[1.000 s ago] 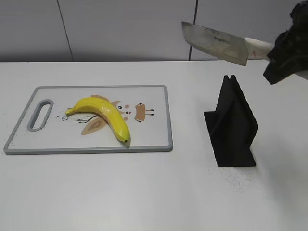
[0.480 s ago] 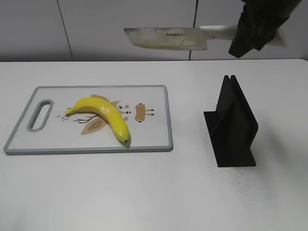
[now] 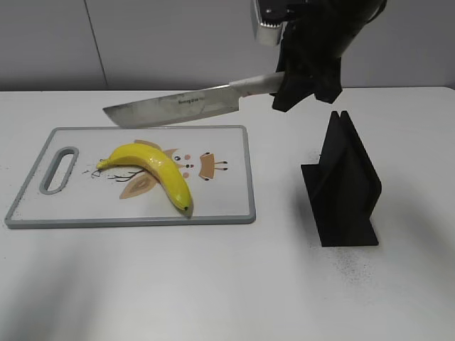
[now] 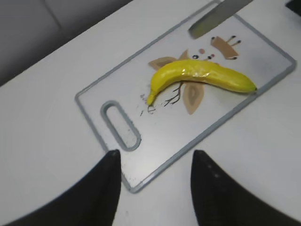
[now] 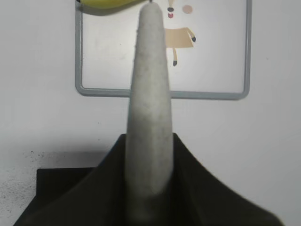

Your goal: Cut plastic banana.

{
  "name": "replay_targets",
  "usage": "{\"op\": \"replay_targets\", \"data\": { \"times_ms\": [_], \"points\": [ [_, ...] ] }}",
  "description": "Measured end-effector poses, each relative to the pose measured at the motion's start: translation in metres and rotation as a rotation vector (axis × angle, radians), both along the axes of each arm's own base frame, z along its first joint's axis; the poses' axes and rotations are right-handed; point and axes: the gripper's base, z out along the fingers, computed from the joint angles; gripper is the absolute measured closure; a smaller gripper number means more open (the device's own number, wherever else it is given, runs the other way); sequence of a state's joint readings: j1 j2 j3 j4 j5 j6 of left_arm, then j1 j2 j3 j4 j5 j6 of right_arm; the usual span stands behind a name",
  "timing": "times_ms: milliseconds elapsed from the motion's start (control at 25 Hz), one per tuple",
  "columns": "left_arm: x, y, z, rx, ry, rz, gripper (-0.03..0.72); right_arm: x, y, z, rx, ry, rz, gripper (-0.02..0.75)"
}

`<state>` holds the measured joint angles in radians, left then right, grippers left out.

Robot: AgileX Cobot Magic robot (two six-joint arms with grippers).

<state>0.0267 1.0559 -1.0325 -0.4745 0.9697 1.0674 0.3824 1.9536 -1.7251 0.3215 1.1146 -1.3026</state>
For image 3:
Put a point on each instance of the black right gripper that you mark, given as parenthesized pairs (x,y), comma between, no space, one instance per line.
(317,35)

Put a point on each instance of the steel cleaver knife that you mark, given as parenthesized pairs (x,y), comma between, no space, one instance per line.
(190,106)

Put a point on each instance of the yellow plastic banana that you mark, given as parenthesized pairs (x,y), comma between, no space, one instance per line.
(157,163)

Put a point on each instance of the black knife stand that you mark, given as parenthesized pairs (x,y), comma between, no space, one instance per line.
(343,187)

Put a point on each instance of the grey-rimmed white cutting board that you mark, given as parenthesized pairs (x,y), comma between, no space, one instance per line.
(64,189)

